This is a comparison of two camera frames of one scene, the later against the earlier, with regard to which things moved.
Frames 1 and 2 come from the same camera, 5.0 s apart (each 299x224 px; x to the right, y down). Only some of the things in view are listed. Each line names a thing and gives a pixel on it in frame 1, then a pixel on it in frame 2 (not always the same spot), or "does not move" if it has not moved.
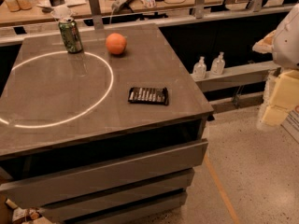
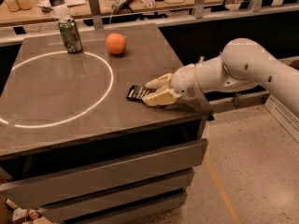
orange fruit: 116,43 does not move
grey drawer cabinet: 74,150 does not move
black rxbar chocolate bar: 149,95 does not move
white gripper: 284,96 -> 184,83
